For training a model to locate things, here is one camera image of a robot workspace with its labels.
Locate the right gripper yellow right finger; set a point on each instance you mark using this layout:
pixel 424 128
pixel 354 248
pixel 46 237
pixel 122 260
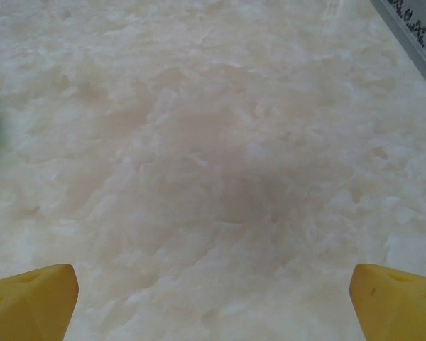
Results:
pixel 401 305

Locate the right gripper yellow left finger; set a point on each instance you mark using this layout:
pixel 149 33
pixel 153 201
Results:
pixel 28 305

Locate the aluminium side rail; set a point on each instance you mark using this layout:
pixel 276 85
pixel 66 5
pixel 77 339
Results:
pixel 412 37

